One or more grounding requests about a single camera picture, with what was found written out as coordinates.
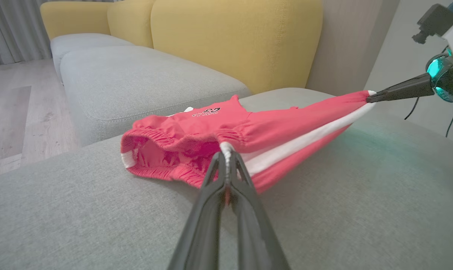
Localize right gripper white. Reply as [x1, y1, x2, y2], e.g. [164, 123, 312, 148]
[367, 22, 453, 105]

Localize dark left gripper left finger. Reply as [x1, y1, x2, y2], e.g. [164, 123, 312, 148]
[167, 152, 227, 270]

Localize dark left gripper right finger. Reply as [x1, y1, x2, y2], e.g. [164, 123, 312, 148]
[226, 151, 290, 270]

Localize red shorts with white stripe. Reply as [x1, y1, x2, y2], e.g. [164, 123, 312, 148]
[120, 90, 377, 194]

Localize large grey sofa seat cushion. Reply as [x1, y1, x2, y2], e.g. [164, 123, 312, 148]
[0, 87, 453, 270]

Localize wide yellow sofa back cushion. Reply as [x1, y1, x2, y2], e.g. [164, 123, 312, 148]
[150, 0, 324, 94]

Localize grey pleated curtain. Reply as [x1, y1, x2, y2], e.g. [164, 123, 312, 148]
[0, 0, 53, 66]

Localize thin black cable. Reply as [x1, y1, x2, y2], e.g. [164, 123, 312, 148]
[405, 97, 420, 120]
[445, 105, 453, 138]

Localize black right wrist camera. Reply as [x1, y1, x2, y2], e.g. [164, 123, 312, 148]
[412, 4, 453, 44]

